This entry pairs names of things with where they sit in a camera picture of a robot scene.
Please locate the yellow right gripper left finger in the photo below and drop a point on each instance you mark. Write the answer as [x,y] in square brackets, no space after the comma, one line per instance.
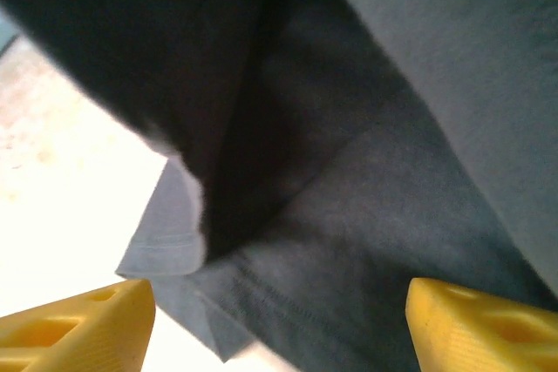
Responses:
[87,328]

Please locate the grey t-shirt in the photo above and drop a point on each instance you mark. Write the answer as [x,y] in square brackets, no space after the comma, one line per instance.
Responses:
[349,128]

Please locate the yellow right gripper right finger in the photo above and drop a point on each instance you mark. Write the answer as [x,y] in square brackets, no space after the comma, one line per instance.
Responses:
[475,328]

